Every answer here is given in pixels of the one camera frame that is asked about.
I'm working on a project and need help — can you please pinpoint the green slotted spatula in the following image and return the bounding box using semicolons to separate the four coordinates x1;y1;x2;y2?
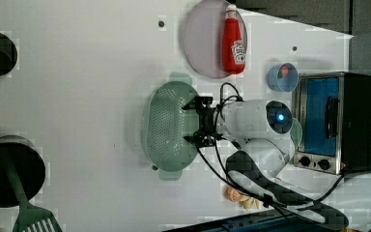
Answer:
6;161;63;232

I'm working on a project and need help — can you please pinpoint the red strawberry toy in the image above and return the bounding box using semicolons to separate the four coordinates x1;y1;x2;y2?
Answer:
277;65;289;78

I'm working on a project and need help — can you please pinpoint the blue bowl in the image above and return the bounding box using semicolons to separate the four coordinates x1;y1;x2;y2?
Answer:
267;63;299;93

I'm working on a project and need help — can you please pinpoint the green plastic strainer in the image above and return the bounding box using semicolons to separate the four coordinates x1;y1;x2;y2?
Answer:
141;72;199;181

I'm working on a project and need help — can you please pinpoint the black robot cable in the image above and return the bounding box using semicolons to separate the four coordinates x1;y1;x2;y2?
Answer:
194;82;371;232

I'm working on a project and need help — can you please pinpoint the blue crate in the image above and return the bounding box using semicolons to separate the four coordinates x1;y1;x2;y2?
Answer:
163;210;288;232

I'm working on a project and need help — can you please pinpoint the red ketchup bottle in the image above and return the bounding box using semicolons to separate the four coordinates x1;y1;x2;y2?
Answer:
222;4;245;74

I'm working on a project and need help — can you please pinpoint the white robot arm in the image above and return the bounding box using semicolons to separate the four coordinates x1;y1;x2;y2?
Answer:
183;97;349;230

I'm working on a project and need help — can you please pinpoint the peeled banana toy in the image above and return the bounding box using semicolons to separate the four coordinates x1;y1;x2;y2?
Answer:
225;187;262;210

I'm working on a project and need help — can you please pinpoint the grey round plate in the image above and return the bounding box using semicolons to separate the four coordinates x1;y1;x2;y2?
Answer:
183;0;248;79

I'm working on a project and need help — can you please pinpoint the black toaster oven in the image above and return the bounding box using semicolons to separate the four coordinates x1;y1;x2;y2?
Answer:
293;72;371;175

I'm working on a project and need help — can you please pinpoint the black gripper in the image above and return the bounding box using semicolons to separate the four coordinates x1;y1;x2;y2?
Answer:
182;97;219;148

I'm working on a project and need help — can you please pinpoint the black utensil holder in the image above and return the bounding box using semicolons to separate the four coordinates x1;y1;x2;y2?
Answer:
0;135;46;208

